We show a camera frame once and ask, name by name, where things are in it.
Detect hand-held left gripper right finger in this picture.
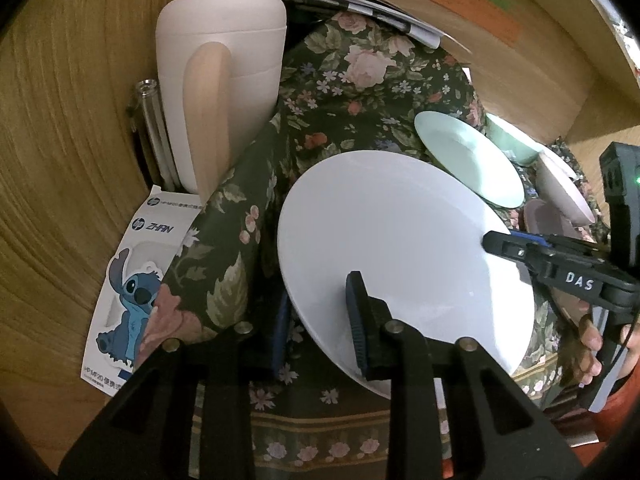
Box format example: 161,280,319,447
345,270,587,480

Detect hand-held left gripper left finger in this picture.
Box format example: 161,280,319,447
59,287,292,480

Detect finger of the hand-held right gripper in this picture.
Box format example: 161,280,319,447
481,230,640,312
511,231,615,274

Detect pale pink bowl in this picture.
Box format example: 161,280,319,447
536,151,597,227

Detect large white plate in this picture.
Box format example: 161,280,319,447
276,150,536,401

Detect mint green bowl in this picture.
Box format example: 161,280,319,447
484,112,545,167

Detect person's right hand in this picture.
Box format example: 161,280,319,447
552,290,640,388

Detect small pink bowl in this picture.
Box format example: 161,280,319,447
521,199,577,237

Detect mint green plate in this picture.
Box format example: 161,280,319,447
414,111,525,208

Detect person's red clothing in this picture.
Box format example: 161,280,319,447
547,355,640,466

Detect dark floral tablecloth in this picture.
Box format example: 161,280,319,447
140,10,613,480

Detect orange sticky note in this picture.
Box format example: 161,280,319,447
426,0,522,47

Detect stack of white papers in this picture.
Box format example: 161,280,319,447
254,0,475,55

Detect white kettle with wooden handle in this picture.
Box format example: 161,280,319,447
155,0,288,205

